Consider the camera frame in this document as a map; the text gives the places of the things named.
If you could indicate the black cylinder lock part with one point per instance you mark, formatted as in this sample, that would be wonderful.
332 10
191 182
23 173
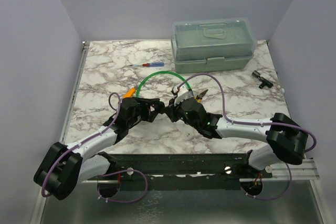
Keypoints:
264 82

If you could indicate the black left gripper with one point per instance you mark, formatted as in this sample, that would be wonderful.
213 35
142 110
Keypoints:
145 105

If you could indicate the aluminium side rail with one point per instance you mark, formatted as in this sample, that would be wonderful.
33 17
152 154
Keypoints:
73 96

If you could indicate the orange utility knife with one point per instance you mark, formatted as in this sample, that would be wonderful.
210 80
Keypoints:
130 93

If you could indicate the green cable lock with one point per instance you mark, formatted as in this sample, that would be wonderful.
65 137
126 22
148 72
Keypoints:
153 75

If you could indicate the black metal base rail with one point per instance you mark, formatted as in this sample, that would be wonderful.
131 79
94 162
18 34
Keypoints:
180 171

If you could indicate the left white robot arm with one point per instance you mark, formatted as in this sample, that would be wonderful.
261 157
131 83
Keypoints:
60 169

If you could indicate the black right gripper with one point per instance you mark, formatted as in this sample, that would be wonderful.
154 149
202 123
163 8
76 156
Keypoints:
171 109

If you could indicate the red blue screwdriver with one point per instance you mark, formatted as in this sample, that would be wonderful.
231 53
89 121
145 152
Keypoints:
149 64

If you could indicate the yellow black needle-nose pliers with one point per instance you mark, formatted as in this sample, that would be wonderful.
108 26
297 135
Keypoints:
200 96

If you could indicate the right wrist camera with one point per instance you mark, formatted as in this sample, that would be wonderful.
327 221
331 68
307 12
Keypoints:
180 94

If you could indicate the green translucent tool box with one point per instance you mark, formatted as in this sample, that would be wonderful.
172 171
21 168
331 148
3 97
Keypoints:
212 45

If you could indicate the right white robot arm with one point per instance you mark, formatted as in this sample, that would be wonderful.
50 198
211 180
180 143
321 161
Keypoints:
284 140

